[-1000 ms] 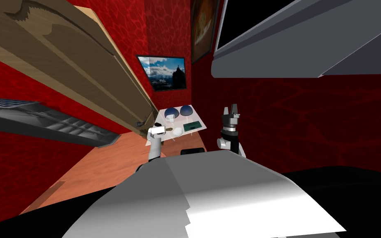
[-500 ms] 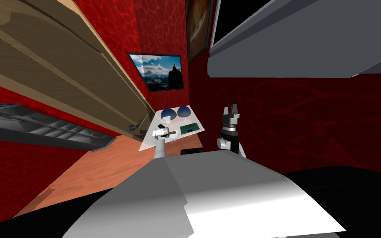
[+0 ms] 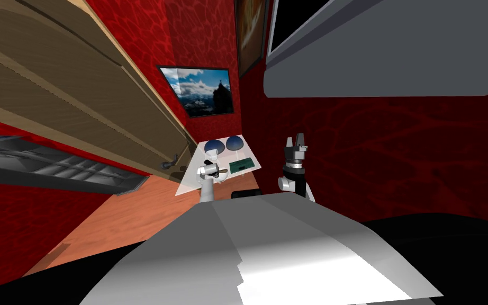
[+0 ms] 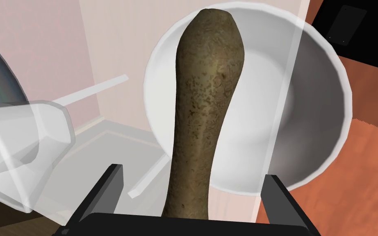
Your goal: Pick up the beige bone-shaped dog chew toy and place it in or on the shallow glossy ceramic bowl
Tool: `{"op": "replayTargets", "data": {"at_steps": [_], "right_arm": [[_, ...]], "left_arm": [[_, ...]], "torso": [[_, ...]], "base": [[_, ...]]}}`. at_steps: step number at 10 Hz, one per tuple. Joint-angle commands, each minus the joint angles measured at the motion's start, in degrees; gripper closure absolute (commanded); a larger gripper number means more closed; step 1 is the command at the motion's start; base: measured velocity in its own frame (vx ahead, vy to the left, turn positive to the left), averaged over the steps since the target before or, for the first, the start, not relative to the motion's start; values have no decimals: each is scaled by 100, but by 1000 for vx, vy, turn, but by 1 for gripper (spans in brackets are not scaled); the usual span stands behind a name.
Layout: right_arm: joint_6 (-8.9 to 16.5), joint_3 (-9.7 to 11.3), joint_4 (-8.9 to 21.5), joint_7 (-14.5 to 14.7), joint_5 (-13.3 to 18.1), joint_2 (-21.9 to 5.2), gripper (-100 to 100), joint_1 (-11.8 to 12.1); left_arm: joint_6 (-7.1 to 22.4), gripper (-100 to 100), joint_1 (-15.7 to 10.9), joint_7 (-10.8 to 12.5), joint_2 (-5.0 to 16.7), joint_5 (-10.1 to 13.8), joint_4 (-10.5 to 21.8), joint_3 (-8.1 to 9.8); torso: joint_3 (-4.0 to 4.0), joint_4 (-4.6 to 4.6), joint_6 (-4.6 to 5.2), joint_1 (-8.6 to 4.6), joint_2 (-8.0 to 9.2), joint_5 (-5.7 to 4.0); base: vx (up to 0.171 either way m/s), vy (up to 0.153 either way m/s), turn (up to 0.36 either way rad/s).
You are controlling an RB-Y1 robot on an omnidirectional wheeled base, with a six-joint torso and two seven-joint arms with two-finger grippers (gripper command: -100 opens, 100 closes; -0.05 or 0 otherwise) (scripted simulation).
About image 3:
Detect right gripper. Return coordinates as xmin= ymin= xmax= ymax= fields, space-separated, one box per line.
xmin=284 ymin=132 xmax=309 ymax=162

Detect orange framed wall picture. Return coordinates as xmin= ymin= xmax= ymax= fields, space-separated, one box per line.
xmin=233 ymin=0 xmax=270 ymax=80

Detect brown wooden door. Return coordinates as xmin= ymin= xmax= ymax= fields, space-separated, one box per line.
xmin=0 ymin=0 xmax=198 ymax=184

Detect blue bowl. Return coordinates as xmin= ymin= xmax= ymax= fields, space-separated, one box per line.
xmin=225 ymin=135 xmax=245 ymax=151
xmin=204 ymin=139 xmax=224 ymax=155

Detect white table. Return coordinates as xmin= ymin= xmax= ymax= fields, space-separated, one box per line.
xmin=175 ymin=135 xmax=263 ymax=197

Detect grey shelf rack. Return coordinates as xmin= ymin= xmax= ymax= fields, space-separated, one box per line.
xmin=0 ymin=133 xmax=150 ymax=197

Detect dark door handle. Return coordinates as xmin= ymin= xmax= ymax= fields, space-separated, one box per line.
xmin=160 ymin=152 xmax=180 ymax=171

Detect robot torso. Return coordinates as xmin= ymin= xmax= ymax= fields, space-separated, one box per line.
xmin=78 ymin=190 xmax=445 ymax=305

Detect green flat box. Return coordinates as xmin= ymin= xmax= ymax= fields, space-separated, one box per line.
xmin=229 ymin=157 xmax=257 ymax=174

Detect mountain sky wall picture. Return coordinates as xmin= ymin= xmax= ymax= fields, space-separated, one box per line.
xmin=157 ymin=65 xmax=236 ymax=119

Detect grey cabinet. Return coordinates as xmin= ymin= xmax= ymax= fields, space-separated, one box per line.
xmin=263 ymin=0 xmax=488 ymax=100

